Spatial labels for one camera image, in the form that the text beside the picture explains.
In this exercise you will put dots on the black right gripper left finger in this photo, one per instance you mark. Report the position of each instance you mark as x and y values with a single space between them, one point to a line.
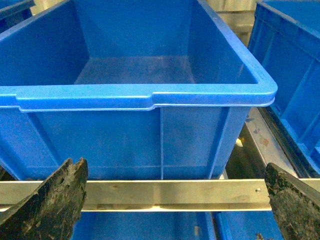
52 209

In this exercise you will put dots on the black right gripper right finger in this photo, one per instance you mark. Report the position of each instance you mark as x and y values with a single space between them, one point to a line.
295 204

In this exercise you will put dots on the blue plastic bin right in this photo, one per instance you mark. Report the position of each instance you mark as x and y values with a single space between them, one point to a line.
141 89

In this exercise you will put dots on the blue bin at far right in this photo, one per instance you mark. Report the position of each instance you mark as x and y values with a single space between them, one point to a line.
285 39

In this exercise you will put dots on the metal front frame rail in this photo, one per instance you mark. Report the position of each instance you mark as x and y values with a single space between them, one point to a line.
229 195

